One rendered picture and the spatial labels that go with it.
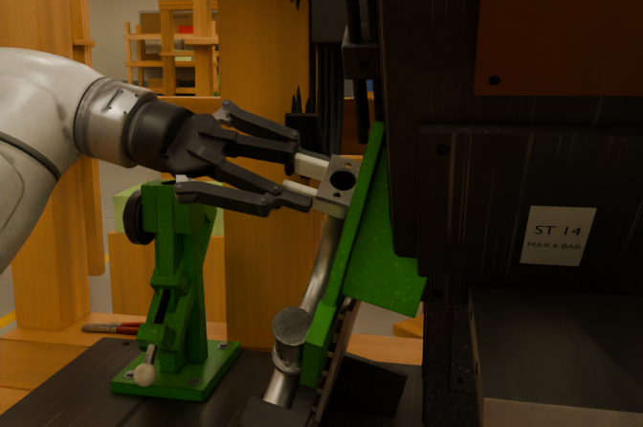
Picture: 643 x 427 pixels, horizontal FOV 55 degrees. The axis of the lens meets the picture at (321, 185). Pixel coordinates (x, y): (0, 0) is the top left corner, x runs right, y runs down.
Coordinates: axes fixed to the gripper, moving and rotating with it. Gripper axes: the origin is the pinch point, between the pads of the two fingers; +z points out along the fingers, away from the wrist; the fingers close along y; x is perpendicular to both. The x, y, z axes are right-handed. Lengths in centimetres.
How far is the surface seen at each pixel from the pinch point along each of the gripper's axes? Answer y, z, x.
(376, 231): -7.1, 7.2, -6.8
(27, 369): -21, -37, 39
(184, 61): 583, -410, 681
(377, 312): 103, 9, 273
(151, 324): -13.5, -17.3, 22.0
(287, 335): -16.3, 2.4, -0.2
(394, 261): -8.7, 9.5, -5.3
